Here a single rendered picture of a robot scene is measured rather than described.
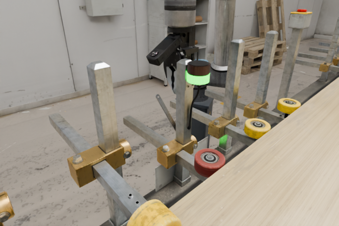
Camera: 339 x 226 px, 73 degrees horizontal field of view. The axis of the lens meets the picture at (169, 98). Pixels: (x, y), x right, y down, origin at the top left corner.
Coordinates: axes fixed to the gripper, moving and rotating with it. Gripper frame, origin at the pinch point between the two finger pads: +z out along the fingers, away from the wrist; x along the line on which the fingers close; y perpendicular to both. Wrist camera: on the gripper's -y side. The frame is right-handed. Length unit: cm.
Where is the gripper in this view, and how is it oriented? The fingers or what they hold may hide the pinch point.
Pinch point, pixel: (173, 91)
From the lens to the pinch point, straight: 74.4
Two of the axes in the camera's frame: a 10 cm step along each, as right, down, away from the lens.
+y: 7.4, -2.8, 6.1
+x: -6.7, -3.1, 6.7
